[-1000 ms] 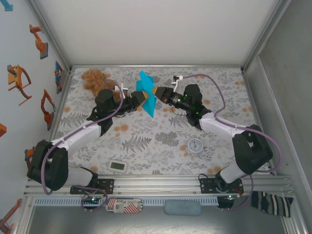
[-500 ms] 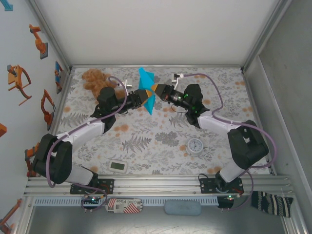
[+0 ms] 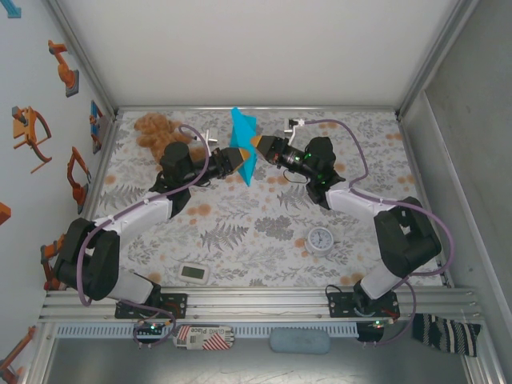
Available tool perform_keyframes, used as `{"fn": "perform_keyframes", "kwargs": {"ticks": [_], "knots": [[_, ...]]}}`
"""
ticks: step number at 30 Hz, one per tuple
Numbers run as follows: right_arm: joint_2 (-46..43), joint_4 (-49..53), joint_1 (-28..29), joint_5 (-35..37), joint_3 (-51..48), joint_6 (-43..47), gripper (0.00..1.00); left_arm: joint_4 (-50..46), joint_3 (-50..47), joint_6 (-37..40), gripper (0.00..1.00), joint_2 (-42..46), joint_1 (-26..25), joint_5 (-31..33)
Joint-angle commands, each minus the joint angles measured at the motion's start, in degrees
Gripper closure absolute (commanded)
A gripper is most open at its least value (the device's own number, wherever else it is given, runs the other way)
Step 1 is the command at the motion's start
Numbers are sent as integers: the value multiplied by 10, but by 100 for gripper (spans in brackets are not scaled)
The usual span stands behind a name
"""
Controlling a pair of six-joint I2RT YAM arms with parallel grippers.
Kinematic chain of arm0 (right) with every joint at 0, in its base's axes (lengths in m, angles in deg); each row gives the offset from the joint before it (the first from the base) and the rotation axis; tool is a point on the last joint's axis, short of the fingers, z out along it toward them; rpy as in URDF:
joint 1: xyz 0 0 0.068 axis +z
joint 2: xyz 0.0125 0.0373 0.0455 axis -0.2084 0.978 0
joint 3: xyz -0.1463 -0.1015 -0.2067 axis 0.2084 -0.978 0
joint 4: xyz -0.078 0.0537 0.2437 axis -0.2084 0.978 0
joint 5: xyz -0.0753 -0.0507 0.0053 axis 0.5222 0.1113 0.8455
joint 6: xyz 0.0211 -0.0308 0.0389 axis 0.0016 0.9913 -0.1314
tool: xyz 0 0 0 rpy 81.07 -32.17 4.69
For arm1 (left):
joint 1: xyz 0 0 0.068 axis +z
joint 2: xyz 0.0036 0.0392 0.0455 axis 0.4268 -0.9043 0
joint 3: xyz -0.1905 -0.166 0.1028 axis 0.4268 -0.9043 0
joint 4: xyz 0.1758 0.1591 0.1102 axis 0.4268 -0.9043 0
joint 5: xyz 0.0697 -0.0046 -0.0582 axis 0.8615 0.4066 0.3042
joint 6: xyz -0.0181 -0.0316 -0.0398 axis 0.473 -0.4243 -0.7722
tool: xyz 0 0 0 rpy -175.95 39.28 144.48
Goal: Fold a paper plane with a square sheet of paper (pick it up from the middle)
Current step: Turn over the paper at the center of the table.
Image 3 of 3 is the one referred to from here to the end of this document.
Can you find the teal cloth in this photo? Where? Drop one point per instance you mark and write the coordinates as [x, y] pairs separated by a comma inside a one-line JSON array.
[[242, 128]]

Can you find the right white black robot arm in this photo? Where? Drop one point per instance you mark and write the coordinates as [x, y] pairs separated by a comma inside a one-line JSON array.
[[408, 248]]

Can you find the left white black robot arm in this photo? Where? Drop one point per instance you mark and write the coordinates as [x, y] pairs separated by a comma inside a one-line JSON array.
[[100, 264]]

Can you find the brown teddy bear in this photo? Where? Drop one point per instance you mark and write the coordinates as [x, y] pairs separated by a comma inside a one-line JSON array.
[[150, 128]]

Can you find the floral tablecloth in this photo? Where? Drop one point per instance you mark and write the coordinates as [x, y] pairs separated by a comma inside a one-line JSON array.
[[240, 248]]

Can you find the white alarm clock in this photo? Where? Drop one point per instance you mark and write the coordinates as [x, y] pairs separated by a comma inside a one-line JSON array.
[[320, 240]]

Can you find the white digital timer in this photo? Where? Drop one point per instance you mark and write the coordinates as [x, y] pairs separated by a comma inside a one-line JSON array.
[[193, 273]]

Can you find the small green circuit board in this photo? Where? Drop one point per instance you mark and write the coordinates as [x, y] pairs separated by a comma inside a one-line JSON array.
[[380, 324], [150, 329]]

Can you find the red white striped package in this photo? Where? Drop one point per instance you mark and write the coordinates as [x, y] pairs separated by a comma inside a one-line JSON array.
[[204, 338]]

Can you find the grey blue sponge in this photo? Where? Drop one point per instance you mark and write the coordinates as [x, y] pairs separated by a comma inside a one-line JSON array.
[[300, 341]]

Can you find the black white striped sock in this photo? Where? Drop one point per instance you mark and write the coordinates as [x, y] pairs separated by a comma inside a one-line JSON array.
[[444, 334]]

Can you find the aluminium enclosure frame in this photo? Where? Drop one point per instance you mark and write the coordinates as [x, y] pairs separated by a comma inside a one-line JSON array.
[[360, 108]]

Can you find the blue orange wall decal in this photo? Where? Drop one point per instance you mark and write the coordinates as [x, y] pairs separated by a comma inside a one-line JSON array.
[[96, 124]]

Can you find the aluminium mounting rail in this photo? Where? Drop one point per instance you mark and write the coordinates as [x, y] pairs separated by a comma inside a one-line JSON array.
[[256, 300]]

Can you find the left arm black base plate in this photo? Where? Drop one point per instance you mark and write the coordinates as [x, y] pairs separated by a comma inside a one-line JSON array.
[[180, 306]]

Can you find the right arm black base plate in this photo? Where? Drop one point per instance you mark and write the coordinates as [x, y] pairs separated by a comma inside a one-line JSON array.
[[338, 306]]

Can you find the orange claw wall decal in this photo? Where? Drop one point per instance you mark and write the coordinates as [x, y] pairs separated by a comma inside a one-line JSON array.
[[22, 128]]

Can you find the orange block wall decal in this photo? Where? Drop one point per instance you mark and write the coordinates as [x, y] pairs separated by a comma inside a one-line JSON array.
[[3, 214]]

